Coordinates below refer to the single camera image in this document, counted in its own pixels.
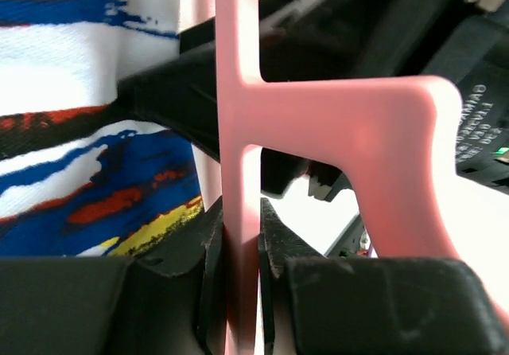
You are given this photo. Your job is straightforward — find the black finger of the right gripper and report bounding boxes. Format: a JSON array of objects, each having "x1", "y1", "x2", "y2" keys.
[{"x1": 115, "y1": 48, "x2": 220, "y2": 161}]

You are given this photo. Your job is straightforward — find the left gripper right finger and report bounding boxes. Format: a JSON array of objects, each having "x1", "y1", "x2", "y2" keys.
[{"x1": 258, "y1": 199, "x2": 508, "y2": 354}]

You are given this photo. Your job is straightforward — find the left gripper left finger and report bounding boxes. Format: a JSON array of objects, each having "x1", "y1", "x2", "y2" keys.
[{"x1": 1, "y1": 201, "x2": 226, "y2": 354}]

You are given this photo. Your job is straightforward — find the blue patterned trousers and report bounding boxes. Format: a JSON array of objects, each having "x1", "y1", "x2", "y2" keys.
[{"x1": 1, "y1": 0, "x2": 203, "y2": 256}]

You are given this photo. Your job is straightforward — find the pink plastic hanger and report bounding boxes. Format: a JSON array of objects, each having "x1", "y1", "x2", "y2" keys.
[{"x1": 216, "y1": 0, "x2": 475, "y2": 354}]

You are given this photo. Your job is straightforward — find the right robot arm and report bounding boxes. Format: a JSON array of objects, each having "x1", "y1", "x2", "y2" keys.
[{"x1": 112, "y1": 0, "x2": 508, "y2": 194}]

